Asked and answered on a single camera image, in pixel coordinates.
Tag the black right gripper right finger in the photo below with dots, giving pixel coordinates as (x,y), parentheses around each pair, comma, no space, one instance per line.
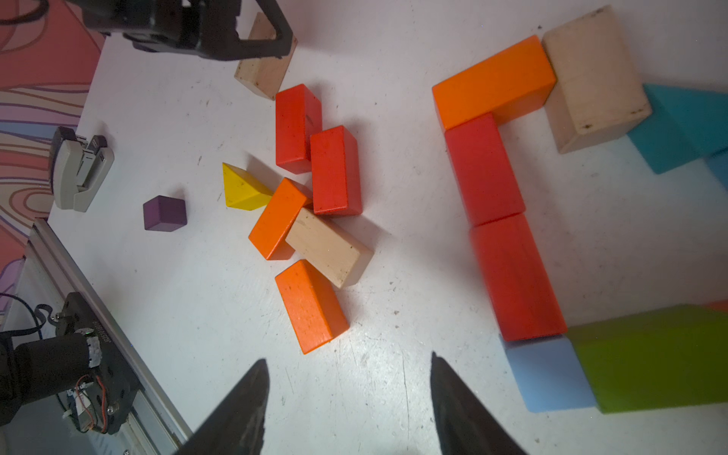
(463,424)

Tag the red block front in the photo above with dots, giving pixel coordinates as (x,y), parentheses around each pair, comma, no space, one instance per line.
(522,297)

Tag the light blue long block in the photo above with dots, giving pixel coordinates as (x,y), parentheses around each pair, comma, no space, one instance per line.
(718,165)

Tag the light blue cube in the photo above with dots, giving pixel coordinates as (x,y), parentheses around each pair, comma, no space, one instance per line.
(549,375)

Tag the natural wood block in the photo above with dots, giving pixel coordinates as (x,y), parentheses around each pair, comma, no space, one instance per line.
(264,76)
(339,256)
(599,95)

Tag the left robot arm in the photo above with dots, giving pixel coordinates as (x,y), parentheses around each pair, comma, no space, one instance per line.
(78,350)

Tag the purple cube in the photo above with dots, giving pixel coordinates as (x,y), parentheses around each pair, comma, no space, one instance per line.
(164,213)

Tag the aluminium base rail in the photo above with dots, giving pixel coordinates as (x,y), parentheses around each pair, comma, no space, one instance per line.
(47,275)

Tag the green block row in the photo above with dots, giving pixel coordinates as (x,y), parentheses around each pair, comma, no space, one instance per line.
(667,358)

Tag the orange block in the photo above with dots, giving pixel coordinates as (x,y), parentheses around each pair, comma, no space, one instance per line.
(513,83)
(312,306)
(269,233)
(721,306)

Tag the red block small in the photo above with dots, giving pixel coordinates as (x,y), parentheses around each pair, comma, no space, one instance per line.
(486,180)

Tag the red block pair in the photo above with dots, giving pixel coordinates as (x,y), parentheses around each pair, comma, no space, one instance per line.
(298,116)
(335,173)

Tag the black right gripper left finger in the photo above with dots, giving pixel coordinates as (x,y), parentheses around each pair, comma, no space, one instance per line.
(237,425)

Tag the yellow triangle block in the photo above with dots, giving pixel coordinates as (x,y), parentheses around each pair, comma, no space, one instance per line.
(242,190)

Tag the grey stapler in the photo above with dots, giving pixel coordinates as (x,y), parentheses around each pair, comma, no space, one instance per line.
(77,168)

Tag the teal triangle block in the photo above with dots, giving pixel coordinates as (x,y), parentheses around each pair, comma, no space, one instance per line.
(685,125)

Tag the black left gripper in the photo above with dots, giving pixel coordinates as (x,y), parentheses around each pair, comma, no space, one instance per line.
(206,29)

